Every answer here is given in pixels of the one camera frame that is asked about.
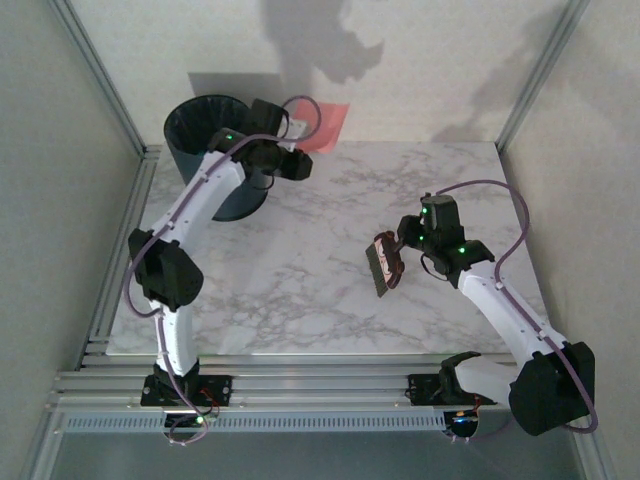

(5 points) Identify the dark round waste bin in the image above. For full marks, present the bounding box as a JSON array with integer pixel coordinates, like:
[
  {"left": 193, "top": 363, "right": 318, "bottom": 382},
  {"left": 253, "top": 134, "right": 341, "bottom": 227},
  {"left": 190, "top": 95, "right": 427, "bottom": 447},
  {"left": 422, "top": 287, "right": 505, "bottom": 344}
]
[{"left": 163, "top": 93, "right": 269, "bottom": 222}]

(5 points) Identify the aluminium frame leg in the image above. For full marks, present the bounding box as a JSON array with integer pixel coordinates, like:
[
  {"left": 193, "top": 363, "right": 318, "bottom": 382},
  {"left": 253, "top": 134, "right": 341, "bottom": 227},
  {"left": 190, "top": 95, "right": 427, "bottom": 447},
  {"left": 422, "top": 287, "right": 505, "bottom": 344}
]
[
  {"left": 572, "top": 407, "right": 619, "bottom": 480},
  {"left": 17, "top": 407, "right": 69, "bottom": 480}
]

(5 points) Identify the shiny round base disc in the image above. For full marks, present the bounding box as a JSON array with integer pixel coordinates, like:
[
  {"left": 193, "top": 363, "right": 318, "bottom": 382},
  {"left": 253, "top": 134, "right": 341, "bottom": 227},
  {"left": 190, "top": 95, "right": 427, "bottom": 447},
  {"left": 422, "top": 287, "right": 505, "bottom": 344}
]
[{"left": 442, "top": 409, "right": 481, "bottom": 441}]

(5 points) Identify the wide aluminium base extrusion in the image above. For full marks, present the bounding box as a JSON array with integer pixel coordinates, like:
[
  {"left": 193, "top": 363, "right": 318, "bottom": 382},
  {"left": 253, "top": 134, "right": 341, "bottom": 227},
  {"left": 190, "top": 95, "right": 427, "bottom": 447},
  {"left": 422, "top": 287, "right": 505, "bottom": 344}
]
[{"left": 47, "top": 352, "right": 601, "bottom": 416}]

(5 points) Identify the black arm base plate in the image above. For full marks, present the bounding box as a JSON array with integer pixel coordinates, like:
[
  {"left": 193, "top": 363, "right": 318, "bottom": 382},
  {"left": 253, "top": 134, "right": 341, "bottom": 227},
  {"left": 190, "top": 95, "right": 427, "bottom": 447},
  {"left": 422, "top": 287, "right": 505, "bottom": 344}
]
[
  {"left": 140, "top": 374, "right": 234, "bottom": 407},
  {"left": 407, "top": 372, "right": 484, "bottom": 407}
]

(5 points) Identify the black bin liner bag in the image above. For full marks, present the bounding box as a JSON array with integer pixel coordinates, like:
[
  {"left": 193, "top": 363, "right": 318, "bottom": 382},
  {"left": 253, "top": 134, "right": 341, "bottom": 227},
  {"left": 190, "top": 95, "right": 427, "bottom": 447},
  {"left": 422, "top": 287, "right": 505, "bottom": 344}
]
[{"left": 167, "top": 97, "right": 250, "bottom": 151}]

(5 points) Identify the aluminium frame post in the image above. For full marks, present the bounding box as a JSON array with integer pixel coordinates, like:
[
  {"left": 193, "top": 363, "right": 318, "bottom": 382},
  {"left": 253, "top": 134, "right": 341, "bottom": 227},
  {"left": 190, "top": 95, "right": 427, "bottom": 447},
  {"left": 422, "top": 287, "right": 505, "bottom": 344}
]
[
  {"left": 493, "top": 0, "right": 592, "bottom": 154},
  {"left": 47, "top": 0, "right": 161, "bottom": 161}
]

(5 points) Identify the cartoon face hand brush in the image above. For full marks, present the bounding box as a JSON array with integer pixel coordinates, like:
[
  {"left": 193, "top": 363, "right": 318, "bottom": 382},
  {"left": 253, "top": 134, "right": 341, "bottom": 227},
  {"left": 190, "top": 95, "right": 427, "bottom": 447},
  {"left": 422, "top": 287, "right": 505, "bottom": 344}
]
[{"left": 363, "top": 230, "right": 407, "bottom": 300}]

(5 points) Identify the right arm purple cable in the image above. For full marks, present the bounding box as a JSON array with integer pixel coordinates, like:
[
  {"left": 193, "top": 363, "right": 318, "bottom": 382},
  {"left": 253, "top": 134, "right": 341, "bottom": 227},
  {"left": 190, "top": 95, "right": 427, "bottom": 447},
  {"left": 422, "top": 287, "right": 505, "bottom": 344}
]
[{"left": 433, "top": 179, "right": 600, "bottom": 444}]

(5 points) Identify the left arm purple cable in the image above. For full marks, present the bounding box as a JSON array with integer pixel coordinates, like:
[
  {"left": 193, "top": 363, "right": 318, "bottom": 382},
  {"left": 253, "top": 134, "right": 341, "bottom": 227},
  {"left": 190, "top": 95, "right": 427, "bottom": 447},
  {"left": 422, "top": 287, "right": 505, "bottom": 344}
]
[{"left": 123, "top": 94, "right": 322, "bottom": 448}]

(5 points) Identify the slotted grey cable duct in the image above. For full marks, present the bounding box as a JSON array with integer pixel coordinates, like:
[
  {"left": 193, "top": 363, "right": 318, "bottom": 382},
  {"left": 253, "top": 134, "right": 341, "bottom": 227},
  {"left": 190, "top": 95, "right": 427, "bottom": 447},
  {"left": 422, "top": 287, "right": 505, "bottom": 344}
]
[{"left": 57, "top": 412, "right": 449, "bottom": 434}]

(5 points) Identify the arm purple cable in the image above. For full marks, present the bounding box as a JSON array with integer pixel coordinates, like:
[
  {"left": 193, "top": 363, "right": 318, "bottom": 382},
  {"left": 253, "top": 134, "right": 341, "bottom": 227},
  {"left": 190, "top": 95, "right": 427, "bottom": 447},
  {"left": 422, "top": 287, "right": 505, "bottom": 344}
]
[
  {"left": 123, "top": 94, "right": 322, "bottom": 448},
  {"left": 433, "top": 179, "right": 600, "bottom": 444}
]

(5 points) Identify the aluminium table edge rail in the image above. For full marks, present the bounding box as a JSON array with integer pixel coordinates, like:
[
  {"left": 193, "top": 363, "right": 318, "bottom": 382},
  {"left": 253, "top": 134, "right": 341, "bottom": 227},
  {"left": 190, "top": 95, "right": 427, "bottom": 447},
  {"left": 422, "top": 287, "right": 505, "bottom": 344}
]
[{"left": 74, "top": 144, "right": 162, "bottom": 371}]

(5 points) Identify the pink dustpan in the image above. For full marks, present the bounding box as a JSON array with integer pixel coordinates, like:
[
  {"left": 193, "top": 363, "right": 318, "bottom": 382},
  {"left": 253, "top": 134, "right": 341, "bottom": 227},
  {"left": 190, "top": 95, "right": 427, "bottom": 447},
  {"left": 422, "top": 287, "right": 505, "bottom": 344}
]
[{"left": 294, "top": 101, "right": 350, "bottom": 155}]

